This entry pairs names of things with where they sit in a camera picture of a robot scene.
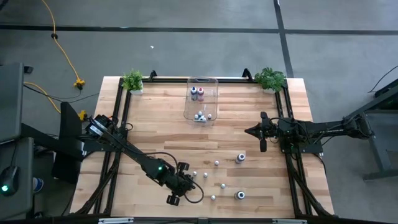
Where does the clear plastic bin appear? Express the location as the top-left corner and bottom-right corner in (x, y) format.
(183, 77), (219, 127)

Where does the broad-leaf plant white pot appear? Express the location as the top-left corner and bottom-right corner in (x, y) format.
(254, 67), (287, 95)

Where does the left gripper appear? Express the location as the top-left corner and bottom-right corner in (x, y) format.
(165, 161), (192, 207)

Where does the silver bracket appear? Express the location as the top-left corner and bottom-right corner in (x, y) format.
(272, 218), (308, 224)
(98, 217), (134, 224)

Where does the yellow extension cable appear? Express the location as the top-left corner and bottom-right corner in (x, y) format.
(24, 81), (88, 122)
(41, 0), (86, 90)

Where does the black floor cable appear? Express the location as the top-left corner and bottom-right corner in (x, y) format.
(23, 84), (100, 102)
(368, 64), (398, 94)

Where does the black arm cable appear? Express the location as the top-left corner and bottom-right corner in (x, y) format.
(123, 123), (205, 205)

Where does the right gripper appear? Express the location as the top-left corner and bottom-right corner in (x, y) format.
(244, 110), (282, 153)

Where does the black aluminium table frame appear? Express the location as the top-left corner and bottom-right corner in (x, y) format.
(70, 68), (335, 218)

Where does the small-leaf plant white pot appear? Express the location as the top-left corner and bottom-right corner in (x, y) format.
(122, 68), (144, 96)

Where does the black computer mouse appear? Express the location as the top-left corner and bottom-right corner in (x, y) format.
(0, 164), (19, 197)

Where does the blue and white can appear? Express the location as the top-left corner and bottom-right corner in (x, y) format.
(32, 177), (44, 194)

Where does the black support post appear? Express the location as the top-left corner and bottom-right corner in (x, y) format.
(20, 101), (86, 186)

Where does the black metal cart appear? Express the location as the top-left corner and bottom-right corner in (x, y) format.
(343, 77), (398, 181)

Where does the dark grey desk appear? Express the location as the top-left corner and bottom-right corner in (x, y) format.
(0, 136), (34, 220)

